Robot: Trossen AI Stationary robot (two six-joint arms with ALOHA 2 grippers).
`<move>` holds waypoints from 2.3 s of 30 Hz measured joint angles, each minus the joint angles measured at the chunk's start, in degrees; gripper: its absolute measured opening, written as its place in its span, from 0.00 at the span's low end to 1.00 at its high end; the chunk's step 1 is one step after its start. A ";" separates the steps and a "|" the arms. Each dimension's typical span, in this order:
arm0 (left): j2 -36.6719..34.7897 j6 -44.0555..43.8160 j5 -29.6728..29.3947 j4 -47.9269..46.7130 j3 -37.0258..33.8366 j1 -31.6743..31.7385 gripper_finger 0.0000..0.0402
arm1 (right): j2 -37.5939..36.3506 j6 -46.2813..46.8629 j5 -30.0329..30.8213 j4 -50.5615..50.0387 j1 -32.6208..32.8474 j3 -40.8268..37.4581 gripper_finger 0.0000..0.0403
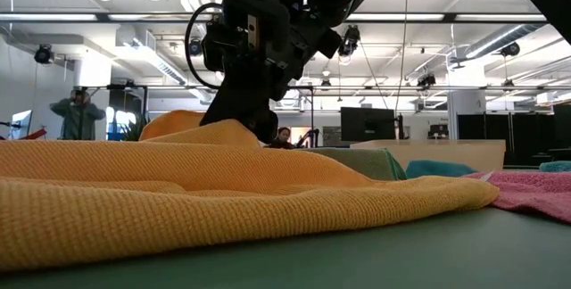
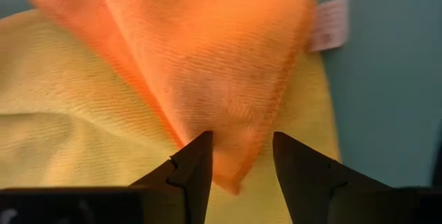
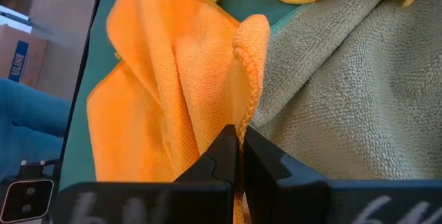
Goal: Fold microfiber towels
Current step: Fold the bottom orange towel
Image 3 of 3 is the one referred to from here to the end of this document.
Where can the person's leg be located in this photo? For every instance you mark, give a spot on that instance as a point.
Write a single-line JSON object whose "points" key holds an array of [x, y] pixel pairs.
{"points": [[27, 113]]}

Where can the table-level camera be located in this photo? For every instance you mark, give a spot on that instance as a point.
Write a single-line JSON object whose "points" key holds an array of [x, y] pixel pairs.
{"points": [[26, 200]]}

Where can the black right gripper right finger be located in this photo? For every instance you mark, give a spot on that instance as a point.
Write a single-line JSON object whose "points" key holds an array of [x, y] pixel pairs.
{"points": [[328, 203]]}

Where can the cardboard box with blue label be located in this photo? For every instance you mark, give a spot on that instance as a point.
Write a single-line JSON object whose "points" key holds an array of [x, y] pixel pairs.
{"points": [[31, 61]]}

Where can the green table mat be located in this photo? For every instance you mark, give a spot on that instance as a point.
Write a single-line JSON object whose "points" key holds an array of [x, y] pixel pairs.
{"points": [[255, 6]]}

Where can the black metal table frame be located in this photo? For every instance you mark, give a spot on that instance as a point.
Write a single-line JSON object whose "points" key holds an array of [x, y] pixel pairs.
{"points": [[81, 79]]}

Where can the pale grey-green microfiber towel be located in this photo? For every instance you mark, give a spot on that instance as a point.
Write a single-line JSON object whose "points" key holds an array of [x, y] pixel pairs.
{"points": [[345, 96]]}

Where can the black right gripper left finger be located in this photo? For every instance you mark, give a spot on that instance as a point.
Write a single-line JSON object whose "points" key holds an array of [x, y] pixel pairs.
{"points": [[155, 203]]}

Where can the orange microfiber towel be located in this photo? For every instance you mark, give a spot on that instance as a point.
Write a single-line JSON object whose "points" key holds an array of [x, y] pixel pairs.
{"points": [[165, 96]]}

